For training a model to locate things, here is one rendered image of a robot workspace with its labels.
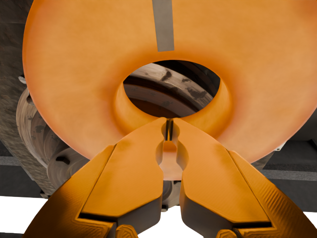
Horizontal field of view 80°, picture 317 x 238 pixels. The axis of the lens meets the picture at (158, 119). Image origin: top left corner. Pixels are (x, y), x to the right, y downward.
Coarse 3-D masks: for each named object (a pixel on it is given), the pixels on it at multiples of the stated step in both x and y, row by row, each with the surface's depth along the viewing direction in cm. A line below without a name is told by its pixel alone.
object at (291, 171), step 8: (0, 152) 508; (8, 152) 509; (0, 160) 512; (8, 160) 511; (16, 160) 510; (24, 168) 526; (264, 168) 499; (272, 168) 500; (280, 168) 500; (288, 168) 501; (296, 168) 502; (304, 168) 503; (312, 168) 504; (272, 176) 517; (280, 176) 515; (288, 176) 514; (296, 176) 512; (304, 176) 511; (312, 176) 509
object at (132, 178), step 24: (168, 120) 12; (120, 144) 10; (144, 144) 10; (120, 168) 8; (144, 168) 8; (96, 192) 7; (120, 192) 7; (144, 192) 7; (96, 216) 6; (120, 216) 6; (144, 216) 7
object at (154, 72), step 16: (160, 64) 29; (176, 64) 34; (144, 80) 31; (160, 80) 31; (176, 80) 31; (192, 80) 31; (192, 96) 33; (208, 96) 33; (16, 112) 37; (32, 112) 37; (32, 144) 44
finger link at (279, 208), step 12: (240, 156) 9; (240, 168) 8; (252, 168) 8; (252, 180) 8; (264, 180) 8; (264, 192) 7; (276, 192) 7; (264, 204) 7; (276, 204) 7; (288, 204) 7; (276, 216) 6; (288, 216) 6; (300, 216) 6; (240, 228) 6; (252, 228) 6; (264, 228) 6; (276, 228) 6; (288, 228) 6; (300, 228) 6; (312, 228) 6
